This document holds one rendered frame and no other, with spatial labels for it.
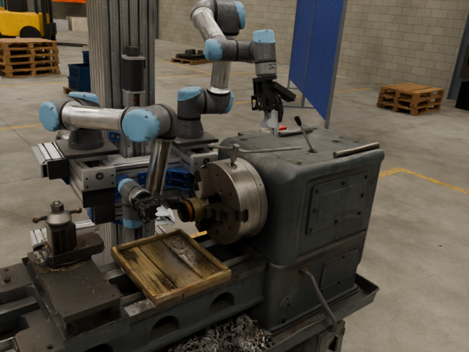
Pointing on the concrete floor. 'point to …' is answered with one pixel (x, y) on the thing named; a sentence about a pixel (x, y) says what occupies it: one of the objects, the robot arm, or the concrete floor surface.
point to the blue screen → (317, 52)
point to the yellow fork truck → (28, 22)
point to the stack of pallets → (28, 56)
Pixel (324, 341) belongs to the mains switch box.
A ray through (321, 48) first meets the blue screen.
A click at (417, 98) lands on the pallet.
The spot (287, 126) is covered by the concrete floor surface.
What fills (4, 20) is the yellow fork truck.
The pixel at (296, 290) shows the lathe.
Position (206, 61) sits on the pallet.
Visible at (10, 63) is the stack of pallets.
